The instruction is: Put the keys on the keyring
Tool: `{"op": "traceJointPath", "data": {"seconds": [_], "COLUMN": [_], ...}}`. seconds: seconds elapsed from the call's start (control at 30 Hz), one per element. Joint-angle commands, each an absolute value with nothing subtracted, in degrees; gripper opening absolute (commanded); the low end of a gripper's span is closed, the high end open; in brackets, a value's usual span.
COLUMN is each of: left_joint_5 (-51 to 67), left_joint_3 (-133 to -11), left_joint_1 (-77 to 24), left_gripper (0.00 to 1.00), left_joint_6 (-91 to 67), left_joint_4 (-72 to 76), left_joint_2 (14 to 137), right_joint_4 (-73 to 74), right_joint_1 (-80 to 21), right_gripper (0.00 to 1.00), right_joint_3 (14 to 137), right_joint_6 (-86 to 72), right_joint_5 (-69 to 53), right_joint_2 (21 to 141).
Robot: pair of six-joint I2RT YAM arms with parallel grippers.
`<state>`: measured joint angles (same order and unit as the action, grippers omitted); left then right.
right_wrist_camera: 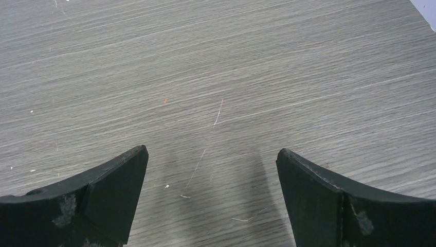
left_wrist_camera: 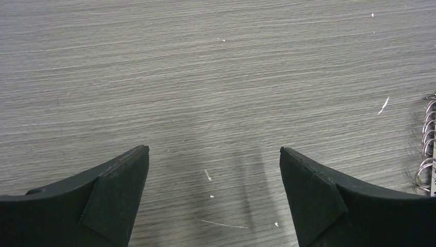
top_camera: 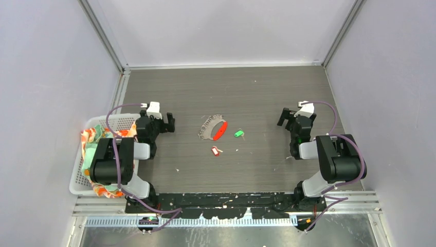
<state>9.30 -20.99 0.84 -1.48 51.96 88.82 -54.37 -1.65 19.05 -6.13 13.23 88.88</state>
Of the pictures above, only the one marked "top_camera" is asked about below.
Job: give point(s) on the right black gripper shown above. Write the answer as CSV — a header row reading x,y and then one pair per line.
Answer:
x,y
287,114

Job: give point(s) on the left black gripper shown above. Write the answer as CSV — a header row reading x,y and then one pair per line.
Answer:
x,y
165,127

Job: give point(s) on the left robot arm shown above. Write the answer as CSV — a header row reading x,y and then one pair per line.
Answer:
x,y
113,161

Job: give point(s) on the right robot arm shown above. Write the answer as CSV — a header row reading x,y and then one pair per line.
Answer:
x,y
340,162

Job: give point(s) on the green tagged key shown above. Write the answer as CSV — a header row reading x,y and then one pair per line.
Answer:
x,y
239,133

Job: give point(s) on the colourful patterned cloth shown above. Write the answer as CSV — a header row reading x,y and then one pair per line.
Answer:
x,y
89,141

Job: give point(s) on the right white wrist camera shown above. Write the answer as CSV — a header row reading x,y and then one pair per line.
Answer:
x,y
305,109

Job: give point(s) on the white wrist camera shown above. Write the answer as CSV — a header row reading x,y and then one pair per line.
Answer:
x,y
305,109
153,109

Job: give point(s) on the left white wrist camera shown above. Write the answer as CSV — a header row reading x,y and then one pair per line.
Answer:
x,y
153,109

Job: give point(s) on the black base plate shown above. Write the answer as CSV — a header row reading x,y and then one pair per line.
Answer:
x,y
232,205

